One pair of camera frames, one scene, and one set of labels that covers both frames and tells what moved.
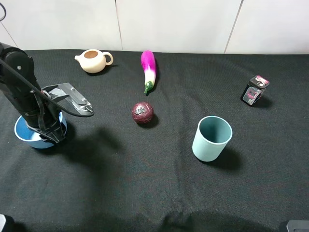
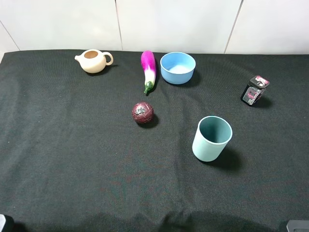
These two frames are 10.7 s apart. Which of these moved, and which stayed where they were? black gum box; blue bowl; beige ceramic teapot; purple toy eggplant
Moved: blue bowl
Stayed: black gum box; purple toy eggplant; beige ceramic teapot
